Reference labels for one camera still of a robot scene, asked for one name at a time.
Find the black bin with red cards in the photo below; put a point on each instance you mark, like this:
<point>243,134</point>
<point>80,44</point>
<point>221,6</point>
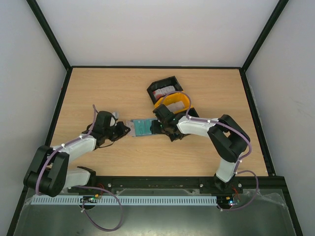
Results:
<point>170,81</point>

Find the white pink blossom card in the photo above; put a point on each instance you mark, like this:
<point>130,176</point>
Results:
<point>130,125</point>

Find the white pink card stack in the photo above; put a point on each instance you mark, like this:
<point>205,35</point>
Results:
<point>175,107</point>

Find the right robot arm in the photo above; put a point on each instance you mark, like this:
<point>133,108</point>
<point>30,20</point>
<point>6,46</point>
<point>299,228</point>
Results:
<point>228,138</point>

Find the teal card holder wallet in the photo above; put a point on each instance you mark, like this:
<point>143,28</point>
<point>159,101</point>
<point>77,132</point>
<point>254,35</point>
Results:
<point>142,127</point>

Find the black enclosure frame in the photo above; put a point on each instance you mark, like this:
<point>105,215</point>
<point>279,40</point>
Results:
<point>243,69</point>

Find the teal AION credit card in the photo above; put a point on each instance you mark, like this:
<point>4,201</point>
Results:
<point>141,127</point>

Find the white slotted cable duct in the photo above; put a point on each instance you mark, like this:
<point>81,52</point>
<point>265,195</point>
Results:
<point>126,200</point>

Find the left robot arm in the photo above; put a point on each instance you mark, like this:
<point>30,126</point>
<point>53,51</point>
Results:
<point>48,173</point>

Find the red white card stack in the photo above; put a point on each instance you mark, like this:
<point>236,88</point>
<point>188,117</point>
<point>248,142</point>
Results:
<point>163,91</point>

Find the yellow plastic bin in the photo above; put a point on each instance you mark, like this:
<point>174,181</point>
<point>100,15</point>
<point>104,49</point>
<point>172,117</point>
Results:
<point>173,98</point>

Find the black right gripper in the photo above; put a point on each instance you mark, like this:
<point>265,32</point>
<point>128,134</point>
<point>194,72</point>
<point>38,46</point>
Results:
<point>155,126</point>

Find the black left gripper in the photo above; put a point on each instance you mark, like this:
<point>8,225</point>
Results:
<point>122,132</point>

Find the black bin with teal cards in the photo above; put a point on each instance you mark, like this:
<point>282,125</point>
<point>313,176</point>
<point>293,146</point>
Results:
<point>176,134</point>

